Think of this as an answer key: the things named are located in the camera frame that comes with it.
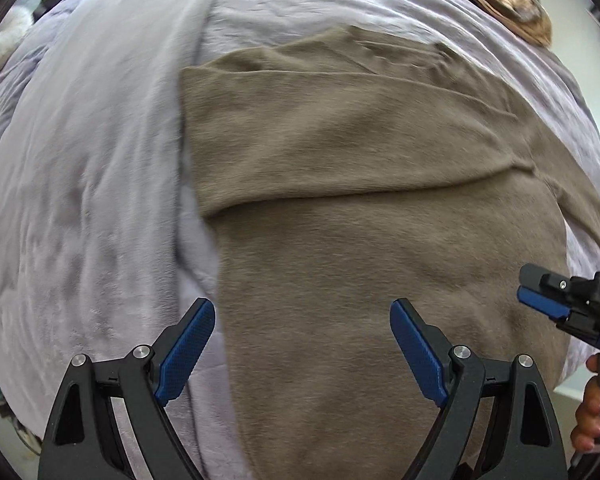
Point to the white plush toy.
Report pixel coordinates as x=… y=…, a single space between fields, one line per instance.
x=13 y=28

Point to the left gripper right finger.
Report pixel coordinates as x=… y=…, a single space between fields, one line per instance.
x=495 y=418

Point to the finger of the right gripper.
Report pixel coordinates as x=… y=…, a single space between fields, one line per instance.
x=540 y=279
x=549 y=307

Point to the person's right hand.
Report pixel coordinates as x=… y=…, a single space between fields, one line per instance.
x=587 y=430

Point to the brown fleece garment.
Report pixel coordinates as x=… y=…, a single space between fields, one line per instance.
x=344 y=171

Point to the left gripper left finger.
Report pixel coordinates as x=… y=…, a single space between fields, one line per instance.
x=82 y=439

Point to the lavender fleece blanket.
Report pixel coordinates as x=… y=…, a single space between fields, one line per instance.
x=101 y=240

